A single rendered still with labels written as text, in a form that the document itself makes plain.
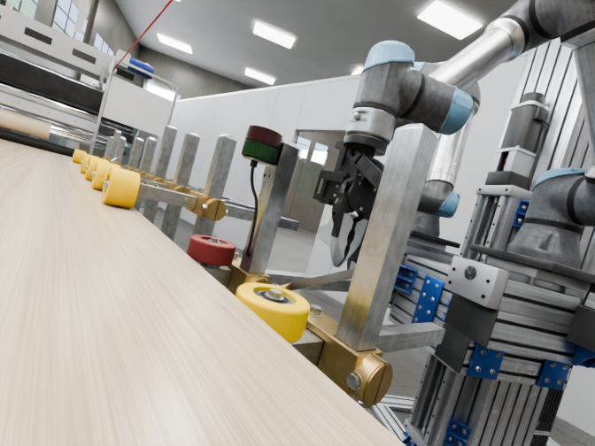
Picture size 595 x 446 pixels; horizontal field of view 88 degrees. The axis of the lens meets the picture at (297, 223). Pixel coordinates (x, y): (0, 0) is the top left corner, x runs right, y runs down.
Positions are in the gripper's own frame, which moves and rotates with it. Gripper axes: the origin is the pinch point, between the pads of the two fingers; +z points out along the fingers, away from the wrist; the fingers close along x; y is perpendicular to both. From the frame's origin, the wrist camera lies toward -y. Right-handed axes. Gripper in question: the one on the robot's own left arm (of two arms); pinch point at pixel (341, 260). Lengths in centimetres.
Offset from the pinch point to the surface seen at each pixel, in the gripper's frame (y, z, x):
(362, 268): -11.4, -1.7, 9.5
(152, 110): 264, -53, -19
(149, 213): 86, 10, 8
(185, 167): 61, -9, 8
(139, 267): -0.3, 3.8, 29.9
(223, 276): 15.2, 9.0, 11.8
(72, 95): 268, -42, 36
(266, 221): 11.1, -2.6, 8.9
